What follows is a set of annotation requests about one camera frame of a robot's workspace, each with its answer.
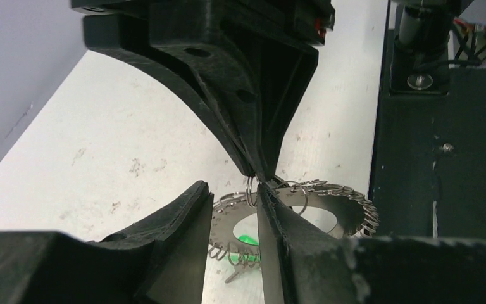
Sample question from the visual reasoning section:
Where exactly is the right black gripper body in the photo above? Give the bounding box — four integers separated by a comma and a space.
70, 1, 335, 46

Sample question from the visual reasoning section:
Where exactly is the key with green tag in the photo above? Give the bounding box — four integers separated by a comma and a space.
224, 234, 261, 284

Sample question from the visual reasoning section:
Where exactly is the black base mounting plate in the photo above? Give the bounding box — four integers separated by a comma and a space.
370, 1, 486, 240

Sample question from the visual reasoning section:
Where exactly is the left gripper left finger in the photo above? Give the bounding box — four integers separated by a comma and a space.
0, 180, 214, 303

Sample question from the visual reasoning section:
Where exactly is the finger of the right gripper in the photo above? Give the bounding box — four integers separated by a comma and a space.
83, 25, 255, 176
151, 25, 320, 182

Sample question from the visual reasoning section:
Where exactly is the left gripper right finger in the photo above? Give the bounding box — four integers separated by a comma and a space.
257, 184, 486, 303

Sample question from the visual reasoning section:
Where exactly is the metal disc with keyrings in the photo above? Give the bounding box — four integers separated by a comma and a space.
208, 179, 380, 260

